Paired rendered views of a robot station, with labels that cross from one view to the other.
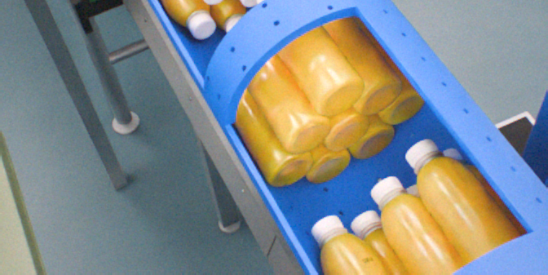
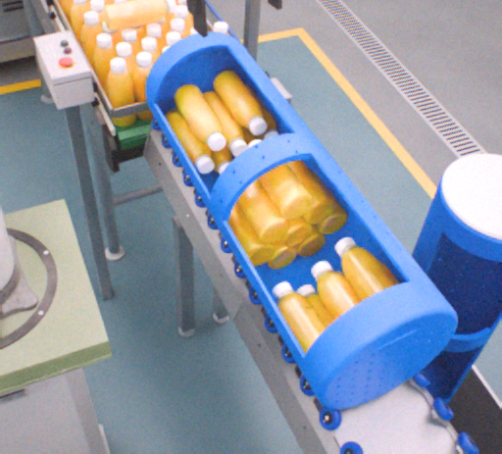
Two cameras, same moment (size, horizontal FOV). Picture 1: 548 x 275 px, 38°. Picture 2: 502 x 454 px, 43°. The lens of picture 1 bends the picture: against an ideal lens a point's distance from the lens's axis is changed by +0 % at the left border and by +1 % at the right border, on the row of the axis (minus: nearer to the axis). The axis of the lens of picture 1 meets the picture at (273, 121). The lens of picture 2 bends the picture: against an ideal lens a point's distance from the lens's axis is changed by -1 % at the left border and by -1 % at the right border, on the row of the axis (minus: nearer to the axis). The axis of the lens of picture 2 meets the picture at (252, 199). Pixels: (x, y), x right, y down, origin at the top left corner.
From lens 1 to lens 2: 35 cm
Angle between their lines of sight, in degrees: 10
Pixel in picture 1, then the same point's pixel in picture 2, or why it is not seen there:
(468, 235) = (372, 290)
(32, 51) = (48, 196)
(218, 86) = (221, 195)
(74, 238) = not seen: hidden behind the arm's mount
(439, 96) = (360, 207)
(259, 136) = (242, 231)
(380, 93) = (321, 209)
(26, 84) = not seen: hidden behind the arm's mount
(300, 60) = (275, 182)
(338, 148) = (290, 244)
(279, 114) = (258, 216)
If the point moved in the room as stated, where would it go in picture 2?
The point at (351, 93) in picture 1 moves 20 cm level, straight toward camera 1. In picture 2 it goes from (304, 206) to (299, 287)
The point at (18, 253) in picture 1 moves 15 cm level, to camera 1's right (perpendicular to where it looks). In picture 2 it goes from (84, 286) to (163, 284)
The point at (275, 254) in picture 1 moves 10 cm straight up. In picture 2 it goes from (240, 317) to (242, 290)
